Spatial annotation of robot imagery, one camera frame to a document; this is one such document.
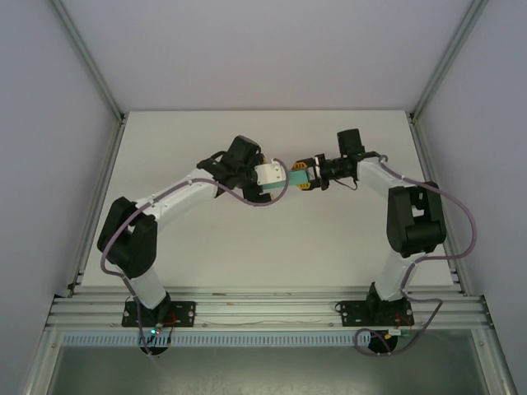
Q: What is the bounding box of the teal paper box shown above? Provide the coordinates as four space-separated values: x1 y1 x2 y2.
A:
259 169 310 193

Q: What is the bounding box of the grey metal sheet panel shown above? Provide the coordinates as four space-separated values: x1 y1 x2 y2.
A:
44 345 501 395

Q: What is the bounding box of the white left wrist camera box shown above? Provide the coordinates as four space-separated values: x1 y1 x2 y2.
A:
254 160 287 187

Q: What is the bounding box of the aluminium side rail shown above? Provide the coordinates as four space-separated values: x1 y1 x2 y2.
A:
65 118 127 298
407 117 469 295

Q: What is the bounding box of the long aluminium base rail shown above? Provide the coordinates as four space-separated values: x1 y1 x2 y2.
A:
45 287 494 330

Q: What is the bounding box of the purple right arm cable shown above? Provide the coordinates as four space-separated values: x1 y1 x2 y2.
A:
354 154 478 357

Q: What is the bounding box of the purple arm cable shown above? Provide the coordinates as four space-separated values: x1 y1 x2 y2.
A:
354 154 478 357
100 156 289 359

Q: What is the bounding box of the slotted light blue cable duct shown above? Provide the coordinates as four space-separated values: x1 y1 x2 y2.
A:
60 332 413 347

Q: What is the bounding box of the aluminium frame post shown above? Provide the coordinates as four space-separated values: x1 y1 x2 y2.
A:
409 0 493 120
49 0 127 123

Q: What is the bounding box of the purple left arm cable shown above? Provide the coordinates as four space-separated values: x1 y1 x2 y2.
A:
100 156 289 359

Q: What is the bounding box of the black round cable grommet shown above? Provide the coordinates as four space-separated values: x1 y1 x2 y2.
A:
366 331 400 355
139 343 170 357

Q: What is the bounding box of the aluminium lower frame bar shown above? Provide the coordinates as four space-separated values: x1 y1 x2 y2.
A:
473 328 518 395
22 328 63 395

